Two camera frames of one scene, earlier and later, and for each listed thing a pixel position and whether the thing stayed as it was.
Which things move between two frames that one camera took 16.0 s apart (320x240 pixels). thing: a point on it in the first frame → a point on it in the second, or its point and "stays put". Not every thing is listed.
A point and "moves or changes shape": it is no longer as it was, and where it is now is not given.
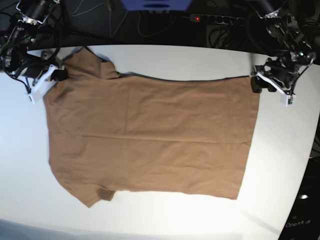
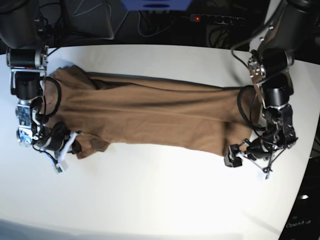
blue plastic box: x=157 y=5 stays put
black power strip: x=217 y=19 stays put
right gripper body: x=282 y=69 → x=269 y=140
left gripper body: x=29 y=66 → x=52 y=138
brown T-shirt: x=108 y=132 moves or changes shape
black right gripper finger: x=255 y=82 → x=232 y=159
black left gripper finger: x=59 y=75 → x=76 y=147
